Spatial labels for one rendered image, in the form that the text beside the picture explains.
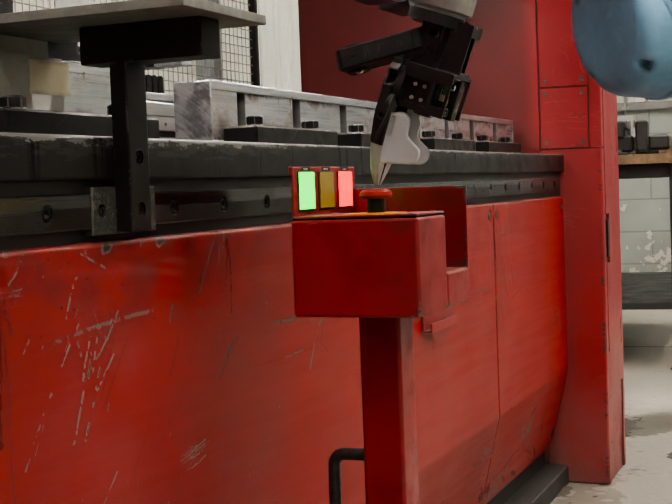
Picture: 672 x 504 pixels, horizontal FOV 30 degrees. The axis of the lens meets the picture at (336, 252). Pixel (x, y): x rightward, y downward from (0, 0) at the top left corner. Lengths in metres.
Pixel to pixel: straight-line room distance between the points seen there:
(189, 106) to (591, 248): 1.77
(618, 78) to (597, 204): 2.28
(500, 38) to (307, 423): 1.85
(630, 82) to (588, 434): 2.41
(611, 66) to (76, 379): 0.59
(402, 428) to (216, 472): 0.23
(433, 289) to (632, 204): 7.19
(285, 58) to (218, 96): 7.41
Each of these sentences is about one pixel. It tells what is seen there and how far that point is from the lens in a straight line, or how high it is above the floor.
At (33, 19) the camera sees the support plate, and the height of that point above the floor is 0.99.
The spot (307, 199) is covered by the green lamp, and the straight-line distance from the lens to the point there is 1.52.
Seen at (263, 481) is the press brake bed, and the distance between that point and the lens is 1.65.
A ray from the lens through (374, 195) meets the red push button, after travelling 1.48.
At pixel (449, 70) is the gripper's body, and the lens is 1.46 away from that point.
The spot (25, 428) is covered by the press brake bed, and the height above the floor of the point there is 0.60.
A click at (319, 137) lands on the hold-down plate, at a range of 1.98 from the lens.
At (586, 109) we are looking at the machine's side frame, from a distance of 3.36.
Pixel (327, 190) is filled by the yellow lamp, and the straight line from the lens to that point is 1.58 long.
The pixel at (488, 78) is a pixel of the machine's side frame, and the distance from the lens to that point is 3.42.
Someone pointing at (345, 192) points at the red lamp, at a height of 0.81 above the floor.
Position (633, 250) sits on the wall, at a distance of 8.66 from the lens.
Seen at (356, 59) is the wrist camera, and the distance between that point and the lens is 1.49.
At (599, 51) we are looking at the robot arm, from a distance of 1.09.
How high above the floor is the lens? 0.81
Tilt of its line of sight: 3 degrees down
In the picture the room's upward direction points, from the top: 2 degrees counter-clockwise
